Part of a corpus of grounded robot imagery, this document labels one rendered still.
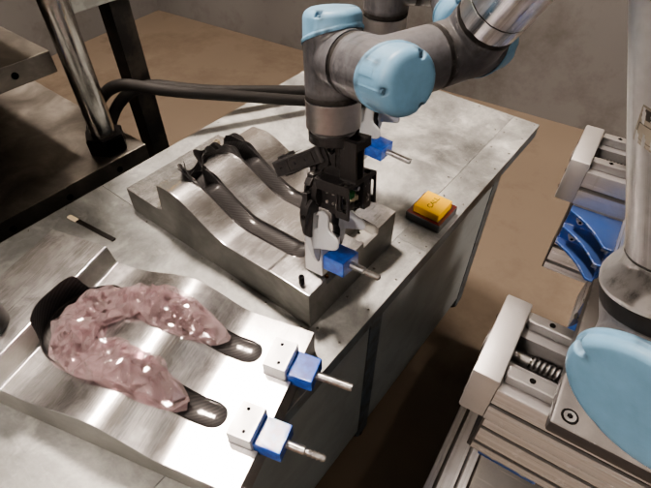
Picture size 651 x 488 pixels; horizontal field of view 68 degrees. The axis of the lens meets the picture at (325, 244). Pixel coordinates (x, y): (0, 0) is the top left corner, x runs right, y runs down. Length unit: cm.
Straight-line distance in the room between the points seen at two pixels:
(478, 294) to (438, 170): 90
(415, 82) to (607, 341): 31
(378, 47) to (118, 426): 56
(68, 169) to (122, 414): 77
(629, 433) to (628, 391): 4
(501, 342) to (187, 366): 44
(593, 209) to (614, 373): 68
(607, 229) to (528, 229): 136
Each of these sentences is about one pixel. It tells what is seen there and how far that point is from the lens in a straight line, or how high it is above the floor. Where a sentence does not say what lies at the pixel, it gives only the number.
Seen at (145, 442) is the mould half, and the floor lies 87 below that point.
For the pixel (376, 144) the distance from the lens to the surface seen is 100.
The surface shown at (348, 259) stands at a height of 94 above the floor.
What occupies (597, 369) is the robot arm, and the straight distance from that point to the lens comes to 38.
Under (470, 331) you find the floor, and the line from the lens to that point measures 189.
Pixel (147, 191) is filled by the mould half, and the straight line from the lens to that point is 107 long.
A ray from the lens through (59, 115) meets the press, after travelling 159.
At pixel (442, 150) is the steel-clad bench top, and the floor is 80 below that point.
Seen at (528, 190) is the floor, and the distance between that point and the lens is 257.
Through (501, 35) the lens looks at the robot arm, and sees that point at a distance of 58.
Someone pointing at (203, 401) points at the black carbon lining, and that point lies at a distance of 74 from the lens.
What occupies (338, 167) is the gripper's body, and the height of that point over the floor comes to 109.
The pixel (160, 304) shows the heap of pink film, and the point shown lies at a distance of 77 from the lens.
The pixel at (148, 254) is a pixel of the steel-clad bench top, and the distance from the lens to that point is 102.
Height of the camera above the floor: 150
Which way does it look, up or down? 46 degrees down
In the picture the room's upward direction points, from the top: straight up
